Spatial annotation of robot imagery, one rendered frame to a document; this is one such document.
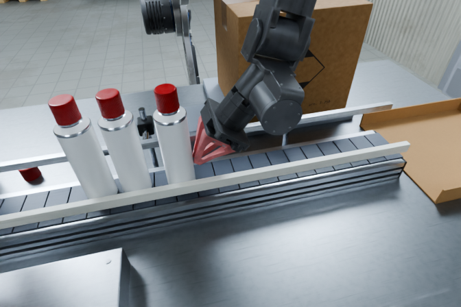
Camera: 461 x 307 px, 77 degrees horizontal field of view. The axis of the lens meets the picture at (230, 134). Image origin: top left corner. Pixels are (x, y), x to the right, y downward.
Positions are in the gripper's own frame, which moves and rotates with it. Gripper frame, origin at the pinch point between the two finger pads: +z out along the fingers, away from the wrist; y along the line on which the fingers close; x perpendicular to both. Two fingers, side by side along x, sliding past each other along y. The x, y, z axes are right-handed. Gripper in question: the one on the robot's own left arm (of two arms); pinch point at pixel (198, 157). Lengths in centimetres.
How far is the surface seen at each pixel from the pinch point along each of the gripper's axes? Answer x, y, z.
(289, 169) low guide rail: 14.2, 4.5, -7.8
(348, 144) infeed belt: 28.8, -1.7, -15.9
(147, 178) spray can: -6.0, 0.8, 7.6
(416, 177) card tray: 40.9, 6.7, -19.7
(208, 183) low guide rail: 2.2, 4.3, 1.4
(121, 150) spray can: -13.0, 2.1, 2.5
